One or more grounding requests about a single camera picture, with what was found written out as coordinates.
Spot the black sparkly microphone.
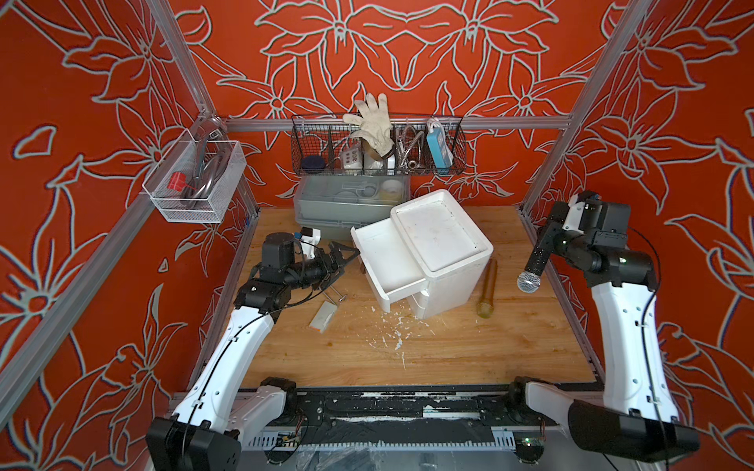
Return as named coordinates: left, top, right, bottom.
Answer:
left=516, top=221, right=563, bottom=294

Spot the metal wire clip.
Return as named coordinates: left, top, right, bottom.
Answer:
left=322, top=286, right=348, bottom=306

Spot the small white orange packet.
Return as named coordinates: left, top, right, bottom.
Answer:
left=309, top=301, right=338, bottom=334

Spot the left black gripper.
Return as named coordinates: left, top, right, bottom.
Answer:
left=284, top=243, right=361, bottom=292

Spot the white drawer cabinet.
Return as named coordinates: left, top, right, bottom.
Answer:
left=391, top=190, right=494, bottom=320

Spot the white power strip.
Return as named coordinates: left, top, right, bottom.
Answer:
left=339, top=145, right=363, bottom=171

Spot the dark blue round lid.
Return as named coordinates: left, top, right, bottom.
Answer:
left=300, top=155, right=327, bottom=175

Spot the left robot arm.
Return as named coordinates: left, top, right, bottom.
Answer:
left=145, top=233, right=359, bottom=470

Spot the white wire wall basket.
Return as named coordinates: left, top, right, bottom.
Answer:
left=143, top=131, right=245, bottom=224

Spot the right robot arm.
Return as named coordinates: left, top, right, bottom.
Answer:
left=508, top=190, right=700, bottom=464

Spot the black wire wall basket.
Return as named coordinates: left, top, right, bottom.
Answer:
left=291, top=114, right=469, bottom=177

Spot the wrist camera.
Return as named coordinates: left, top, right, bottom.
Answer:
left=298, top=227, right=321, bottom=260
left=563, top=196, right=586, bottom=234

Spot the blue white box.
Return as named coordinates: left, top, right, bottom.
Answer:
left=425, top=118, right=453, bottom=175

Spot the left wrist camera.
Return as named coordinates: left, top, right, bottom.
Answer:
left=298, top=227, right=321, bottom=260

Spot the grey plastic bin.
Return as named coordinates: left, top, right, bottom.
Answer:
left=294, top=176, right=412, bottom=241

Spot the red item in basket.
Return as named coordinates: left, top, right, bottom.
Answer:
left=166, top=172, right=187, bottom=194

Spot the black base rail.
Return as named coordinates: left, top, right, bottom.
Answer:
left=274, top=385, right=555, bottom=445

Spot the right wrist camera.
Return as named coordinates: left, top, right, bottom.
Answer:
left=563, top=196, right=586, bottom=234

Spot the white work glove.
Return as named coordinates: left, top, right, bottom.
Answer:
left=343, top=93, right=394, bottom=159

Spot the gold microphone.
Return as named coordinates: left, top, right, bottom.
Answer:
left=476, top=258, right=498, bottom=319

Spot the white top drawer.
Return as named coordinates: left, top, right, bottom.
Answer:
left=351, top=218, right=428, bottom=313

